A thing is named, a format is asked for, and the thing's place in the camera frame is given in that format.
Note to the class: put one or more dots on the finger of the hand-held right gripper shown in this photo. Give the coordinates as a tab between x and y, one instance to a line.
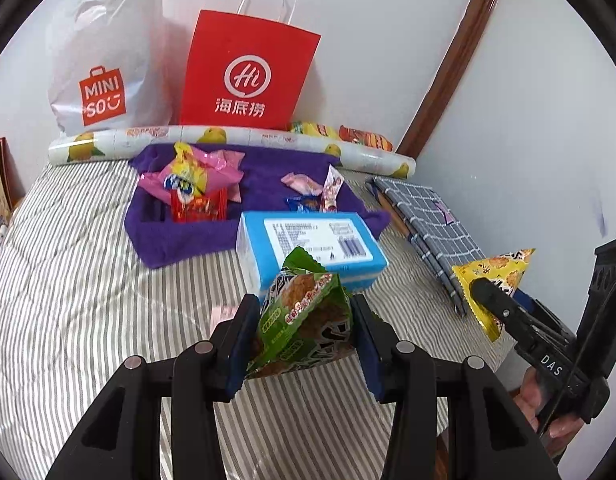
547	322
497	310

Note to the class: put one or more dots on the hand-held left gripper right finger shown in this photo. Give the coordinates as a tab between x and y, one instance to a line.
369	360

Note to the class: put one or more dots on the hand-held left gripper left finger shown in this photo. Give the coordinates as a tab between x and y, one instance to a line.
240	355

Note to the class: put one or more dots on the yellow triangular snack packet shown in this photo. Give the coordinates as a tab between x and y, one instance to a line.
502	270

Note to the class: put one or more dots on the green snack packet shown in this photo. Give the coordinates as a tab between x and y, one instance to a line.
298	320

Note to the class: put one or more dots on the pink candy packet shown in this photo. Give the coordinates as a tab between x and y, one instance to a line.
300	183

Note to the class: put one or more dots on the person's right hand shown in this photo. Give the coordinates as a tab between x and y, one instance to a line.
530	392

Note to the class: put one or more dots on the pale pink packet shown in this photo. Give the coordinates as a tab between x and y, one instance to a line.
223	315

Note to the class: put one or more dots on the grey checked cloth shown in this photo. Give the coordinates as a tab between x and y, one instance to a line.
427	220

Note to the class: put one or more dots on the light blue box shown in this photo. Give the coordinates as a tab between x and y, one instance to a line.
308	235

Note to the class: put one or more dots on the red snack packet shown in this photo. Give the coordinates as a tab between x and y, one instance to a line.
200	207

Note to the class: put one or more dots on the small blue snack packet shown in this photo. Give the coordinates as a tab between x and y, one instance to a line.
303	204

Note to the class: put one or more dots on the grey striped quilt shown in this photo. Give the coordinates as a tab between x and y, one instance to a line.
88	270

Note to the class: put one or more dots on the white pink long packet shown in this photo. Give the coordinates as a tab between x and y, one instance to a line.
332	185

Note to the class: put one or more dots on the large pink snack packet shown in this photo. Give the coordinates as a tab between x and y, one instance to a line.
223	170

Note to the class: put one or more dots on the purple cloth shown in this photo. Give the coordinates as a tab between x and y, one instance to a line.
268	170

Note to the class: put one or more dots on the yellow pink snack packet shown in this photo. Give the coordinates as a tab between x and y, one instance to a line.
185	172

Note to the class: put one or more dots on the orange chips bag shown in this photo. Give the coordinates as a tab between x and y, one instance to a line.
365	137

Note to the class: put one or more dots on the yellow chips bag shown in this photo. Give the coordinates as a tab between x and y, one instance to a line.
315	130

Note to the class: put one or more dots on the fruit printed paper roll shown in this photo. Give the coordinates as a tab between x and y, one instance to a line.
138	137

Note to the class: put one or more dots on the red paper bag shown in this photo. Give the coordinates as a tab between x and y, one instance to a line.
248	50

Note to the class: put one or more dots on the white plastic bag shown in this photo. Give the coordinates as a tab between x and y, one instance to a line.
113	50

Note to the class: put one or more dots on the brown wooden door frame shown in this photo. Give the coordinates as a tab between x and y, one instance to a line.
452	60

